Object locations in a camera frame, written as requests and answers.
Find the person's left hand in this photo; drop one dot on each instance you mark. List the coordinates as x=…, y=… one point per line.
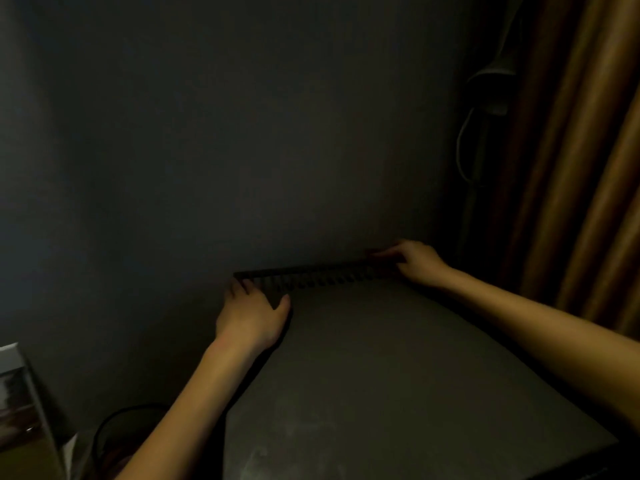
x=247, y=319

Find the person's right hand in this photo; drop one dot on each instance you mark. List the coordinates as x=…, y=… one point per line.
x=420, y=262

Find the person's right fingers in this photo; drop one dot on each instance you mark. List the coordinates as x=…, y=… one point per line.
x=392, y=249

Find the person's left thumb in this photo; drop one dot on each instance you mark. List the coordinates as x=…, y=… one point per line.
x=282, y=307

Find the dark grey vented appliance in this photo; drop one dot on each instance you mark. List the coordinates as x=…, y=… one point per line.
x=390, y=384

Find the person's left forearm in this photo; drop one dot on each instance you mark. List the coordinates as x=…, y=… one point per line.
x=195, y=414

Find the person's right forearm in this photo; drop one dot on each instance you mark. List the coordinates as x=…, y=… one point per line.
x=540, y=324

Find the black waste bin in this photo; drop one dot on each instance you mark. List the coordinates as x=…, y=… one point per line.
x=125, y=429

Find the brown curtain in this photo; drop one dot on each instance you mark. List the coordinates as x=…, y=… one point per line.
x=575, y=169

